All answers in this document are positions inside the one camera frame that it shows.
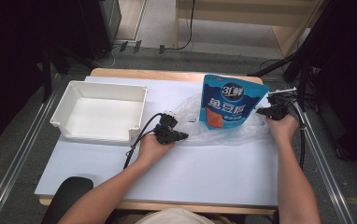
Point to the person's beige clothing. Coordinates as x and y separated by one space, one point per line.
173 217

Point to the black metal stand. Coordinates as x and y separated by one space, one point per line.
46 74
302 74

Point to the white plastic bin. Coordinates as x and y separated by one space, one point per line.
102 115

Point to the clear plastic bag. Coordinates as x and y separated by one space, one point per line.
217 137

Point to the person's right hand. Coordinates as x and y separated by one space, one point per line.
282 129

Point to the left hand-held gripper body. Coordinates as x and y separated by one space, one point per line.
165 129

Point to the wooden shelf frame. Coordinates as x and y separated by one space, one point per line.
229 18

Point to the black cabinet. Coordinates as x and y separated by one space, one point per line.
89 25

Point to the dark floor bracket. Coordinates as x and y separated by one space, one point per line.
137 46
124 46

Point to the blue snack pouch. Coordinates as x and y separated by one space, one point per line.
232 99

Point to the black chair armrest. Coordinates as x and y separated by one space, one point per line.
275 217
67 196

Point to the person's left hand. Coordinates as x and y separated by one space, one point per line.
151 149

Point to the metal floor rail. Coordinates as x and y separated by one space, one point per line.
17 155
320 158

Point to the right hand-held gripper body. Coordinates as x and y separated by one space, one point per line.
281 107

